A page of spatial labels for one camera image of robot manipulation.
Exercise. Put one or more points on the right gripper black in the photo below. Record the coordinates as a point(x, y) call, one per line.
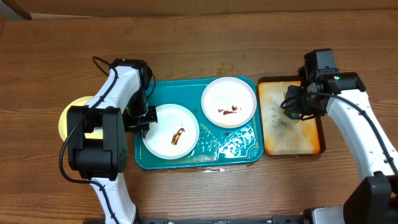
point(291, 104)

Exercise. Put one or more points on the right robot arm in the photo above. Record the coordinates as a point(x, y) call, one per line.
point(324, 90)

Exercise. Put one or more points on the green yellow scrubbing sponge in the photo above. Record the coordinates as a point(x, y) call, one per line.
point(290, 116)

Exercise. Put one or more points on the light green plate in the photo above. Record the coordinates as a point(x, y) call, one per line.
point(71, 115)

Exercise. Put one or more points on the white plate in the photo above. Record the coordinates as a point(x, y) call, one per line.
point(175, 133)
point(228, 102)

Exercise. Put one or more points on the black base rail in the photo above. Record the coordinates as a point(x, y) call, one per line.
point(277, 219)

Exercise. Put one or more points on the teal plastic tray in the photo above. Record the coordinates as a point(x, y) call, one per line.
point(216, 146)

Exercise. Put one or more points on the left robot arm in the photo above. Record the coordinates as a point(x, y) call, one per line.
point(95, 150)

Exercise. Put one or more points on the black tray with soapy water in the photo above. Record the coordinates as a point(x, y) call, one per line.
point(284, 136)

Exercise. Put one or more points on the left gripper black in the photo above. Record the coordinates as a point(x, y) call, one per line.
point(144, 126)

